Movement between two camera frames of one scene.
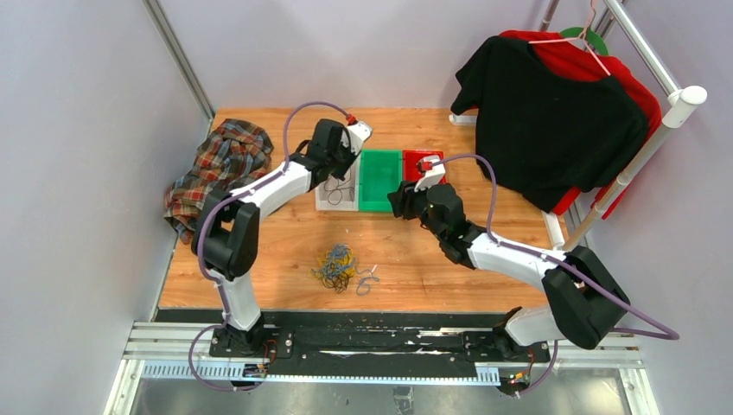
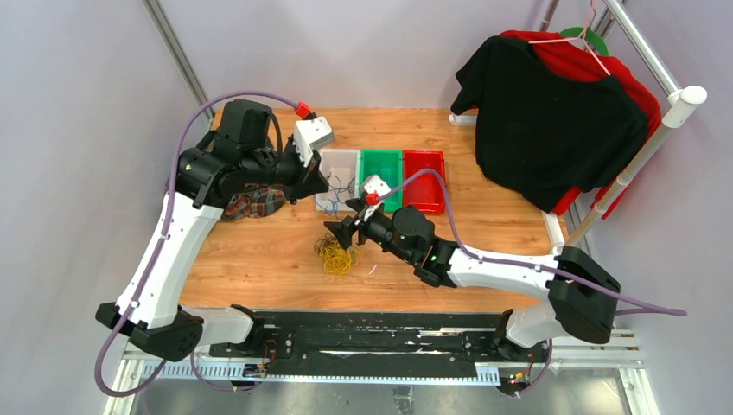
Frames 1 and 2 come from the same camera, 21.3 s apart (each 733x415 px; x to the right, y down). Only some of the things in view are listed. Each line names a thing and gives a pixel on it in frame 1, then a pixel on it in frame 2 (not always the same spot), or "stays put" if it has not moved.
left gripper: x=347 y=148 to x=309 y=181
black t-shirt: x=541 y=137 stays put
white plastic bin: x=340 y=194 stays put
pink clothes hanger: x=583 y=36 stays put
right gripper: x=404 y=199 to x=344 y=230
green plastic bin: x=380 y=172 stays put
